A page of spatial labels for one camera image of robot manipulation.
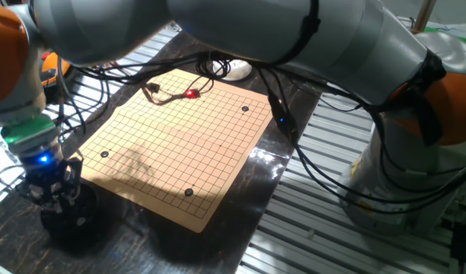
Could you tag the white round stone bowl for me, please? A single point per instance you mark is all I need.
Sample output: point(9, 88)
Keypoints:
point(237, 74)

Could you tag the black round stone bowl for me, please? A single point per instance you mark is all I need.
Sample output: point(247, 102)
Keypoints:
point(77, 236)

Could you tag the silver orange robot arm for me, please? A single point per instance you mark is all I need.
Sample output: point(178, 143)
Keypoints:
point(256, 30)

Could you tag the black go stone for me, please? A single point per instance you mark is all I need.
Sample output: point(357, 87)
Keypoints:
point(104, 154)
point(245, 108)
point(189, 192)

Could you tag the tan go board mat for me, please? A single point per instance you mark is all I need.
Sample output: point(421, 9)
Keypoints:
point(179, 152)

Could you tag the green mounting adapter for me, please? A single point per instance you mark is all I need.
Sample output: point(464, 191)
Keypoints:
point(27, 131)

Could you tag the dark marble slab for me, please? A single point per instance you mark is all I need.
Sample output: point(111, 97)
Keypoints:
point(141, 251)

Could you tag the small white plastic piece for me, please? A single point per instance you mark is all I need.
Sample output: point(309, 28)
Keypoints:
point(311, 233)

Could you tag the small red lit board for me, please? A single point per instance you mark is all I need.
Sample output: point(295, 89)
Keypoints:
point(192, 93)

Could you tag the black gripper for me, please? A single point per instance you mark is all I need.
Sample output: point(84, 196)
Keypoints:
point(46, 175)

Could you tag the aluminium frame post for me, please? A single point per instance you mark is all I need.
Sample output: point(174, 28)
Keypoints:
point(424, 15)

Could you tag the orange black teach pendant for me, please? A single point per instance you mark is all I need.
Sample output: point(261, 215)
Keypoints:
point(52, 66)

